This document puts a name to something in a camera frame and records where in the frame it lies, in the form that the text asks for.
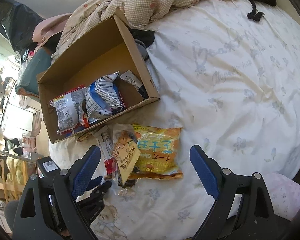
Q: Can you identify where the white red wafer bar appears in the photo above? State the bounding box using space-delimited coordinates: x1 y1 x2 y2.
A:
94 126 117 176

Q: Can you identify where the yellow peanut snack packet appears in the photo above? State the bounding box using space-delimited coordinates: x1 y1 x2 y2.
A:
113 131 140 186

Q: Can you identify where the white red snack bag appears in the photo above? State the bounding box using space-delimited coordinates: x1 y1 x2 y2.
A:
50 85 90 134

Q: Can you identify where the orange yellow cheese snack bag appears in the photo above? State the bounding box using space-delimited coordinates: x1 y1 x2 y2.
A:
129 124 183 180

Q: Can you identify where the white blue snack bag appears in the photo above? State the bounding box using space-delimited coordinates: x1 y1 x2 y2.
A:
85 72 126 125

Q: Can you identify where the white navy slim snack packet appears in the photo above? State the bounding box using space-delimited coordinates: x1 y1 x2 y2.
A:
120 70 149 100

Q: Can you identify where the pink floral pillow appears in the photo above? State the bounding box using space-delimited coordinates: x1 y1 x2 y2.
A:
263 173 300 220

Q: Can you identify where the teal cushion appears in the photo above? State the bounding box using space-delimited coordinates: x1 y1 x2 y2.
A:
15 46 52 102

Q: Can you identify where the white floral bed sheet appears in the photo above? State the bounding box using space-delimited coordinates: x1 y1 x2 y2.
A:
48 0 300 240

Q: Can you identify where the brown cardboard box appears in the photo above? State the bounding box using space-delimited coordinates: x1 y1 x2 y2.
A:
37 11 160 144

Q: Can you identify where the pink cloth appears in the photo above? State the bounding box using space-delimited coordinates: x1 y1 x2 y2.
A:
32 13 72 48

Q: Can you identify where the black plastic bag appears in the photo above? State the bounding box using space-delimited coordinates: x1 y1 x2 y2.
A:
0 0 44 55

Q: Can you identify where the dark sock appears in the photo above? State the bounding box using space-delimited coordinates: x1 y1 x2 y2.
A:
130 29 155 61

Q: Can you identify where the beige checkered duvet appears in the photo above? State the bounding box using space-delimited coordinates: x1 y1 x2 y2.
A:
51 0 200 61

